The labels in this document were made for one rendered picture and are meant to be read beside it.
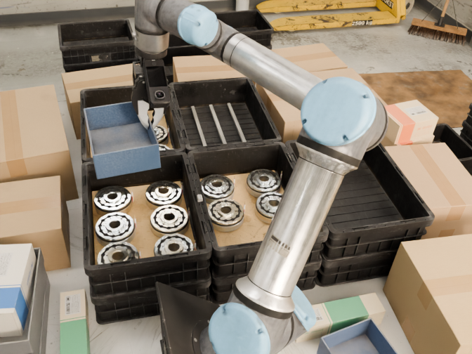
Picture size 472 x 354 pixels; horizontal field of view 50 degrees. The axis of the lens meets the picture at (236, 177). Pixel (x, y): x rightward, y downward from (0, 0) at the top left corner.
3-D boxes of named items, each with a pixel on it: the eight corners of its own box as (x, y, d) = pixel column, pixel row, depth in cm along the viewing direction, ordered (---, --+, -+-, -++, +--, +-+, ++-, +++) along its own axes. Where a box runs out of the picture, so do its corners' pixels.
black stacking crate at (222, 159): (322, 265, 135) (330, 236, 128) (213, 283, 129) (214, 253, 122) (278, 171, 164) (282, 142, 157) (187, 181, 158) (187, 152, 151)
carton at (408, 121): (410, 117, 185) (416, 99, 181) (432, 135, 177) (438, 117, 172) (374, 125, 180) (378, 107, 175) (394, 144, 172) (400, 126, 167)
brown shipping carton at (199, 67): (241, 86, 225) (244, 53, 215) (252, 114, 209) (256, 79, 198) (173, 90, 219) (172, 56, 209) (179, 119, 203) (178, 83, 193)
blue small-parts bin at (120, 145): (161, 167, 122) (159, 144, 117) (97, 179, 118) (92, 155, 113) (145, 121, 136) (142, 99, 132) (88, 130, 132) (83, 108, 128)
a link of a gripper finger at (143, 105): (145, 118, 130) (147, 86, 124) (149, 131, 126) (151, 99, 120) (133, 119, 129) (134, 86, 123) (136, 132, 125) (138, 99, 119)
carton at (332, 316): (369, 305, 140) (375, 291, 136) (380, 324, 135) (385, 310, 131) (287, 322, 134) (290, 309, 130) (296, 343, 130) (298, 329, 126)
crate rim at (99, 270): (213, 258, 123) (213, 252, 121) (84, 278, 116) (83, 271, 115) (186, 156, 152) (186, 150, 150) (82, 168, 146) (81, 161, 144)
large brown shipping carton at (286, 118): (343, 110, 215) (352, 67, 202) (377, 152, 193) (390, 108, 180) (252, 121, 204) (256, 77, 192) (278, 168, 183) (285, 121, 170)
